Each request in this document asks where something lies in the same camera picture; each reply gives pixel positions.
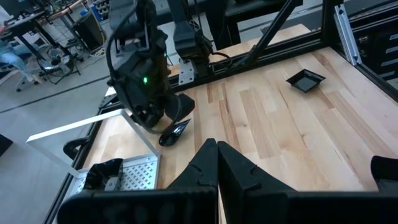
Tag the black drawer cabinet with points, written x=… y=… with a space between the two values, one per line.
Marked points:
x=385 y=53

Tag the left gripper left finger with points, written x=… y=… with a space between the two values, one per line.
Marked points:
x=174 y=205

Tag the silver aluminium extrusion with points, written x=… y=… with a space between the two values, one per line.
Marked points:
x=346 y=34

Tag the black desk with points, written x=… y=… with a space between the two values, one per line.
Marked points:
x=28 y=25

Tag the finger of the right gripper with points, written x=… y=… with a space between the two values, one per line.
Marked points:
x=147 y=118
x=180 y=107

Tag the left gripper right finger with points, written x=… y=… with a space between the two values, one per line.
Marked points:
x=280 y=208

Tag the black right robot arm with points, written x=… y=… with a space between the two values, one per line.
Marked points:
x=186 y=31

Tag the black square mini plate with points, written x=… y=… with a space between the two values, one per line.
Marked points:
x=306 y=82

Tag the silver mounting bracket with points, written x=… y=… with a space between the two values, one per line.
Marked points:
x=186 y=73

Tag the person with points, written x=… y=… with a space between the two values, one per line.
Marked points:
x=9 y=56

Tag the dark floor mat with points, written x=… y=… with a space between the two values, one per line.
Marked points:
x=4 y=144

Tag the black aluminium table frame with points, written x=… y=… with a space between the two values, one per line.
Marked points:
x=280 y=54

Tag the white perforated metal tray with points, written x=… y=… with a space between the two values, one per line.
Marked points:
x=140 y=174

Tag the black clamp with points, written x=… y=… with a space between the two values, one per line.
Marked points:
x=71 y=148

